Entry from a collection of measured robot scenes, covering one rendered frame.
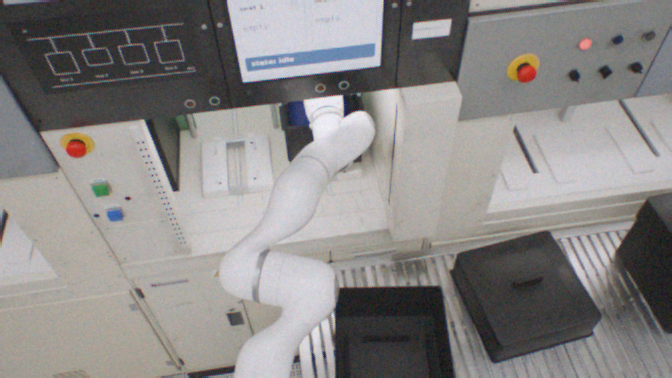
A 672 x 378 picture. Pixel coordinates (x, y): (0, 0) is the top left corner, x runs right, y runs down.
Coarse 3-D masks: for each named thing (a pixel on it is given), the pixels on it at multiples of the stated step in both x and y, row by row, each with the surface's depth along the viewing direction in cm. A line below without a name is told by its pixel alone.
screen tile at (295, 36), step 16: (256, 0) 103; (272, 0) 103; (240, 16) 105; (256, 16) 105; (272, 16) 106; (288, 16) 106; (304, 16) 107; (240, 32) 107; (272, 32) 108; (288, 32) 109; (304, 32) 109; (256, 48) 111; (272, 48) 111
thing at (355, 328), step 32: (352, 288) 148; (384, 288) 148; (416, 288) 148; (352, 320) 160; (384, 320) 159; (416, 320) 159; (352, 352) 154; (384, 352) 154; (416, 352) 154; (448, 352) 138
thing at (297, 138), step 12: (348, 96) 172; (360, 96) 164; (360, 108) 161; (288, 120) 166; (288, 132) 158; (300, 132) 159; (288, 144) 162; (300, 144) 162; (288, 156) 167; (360, 156) 170
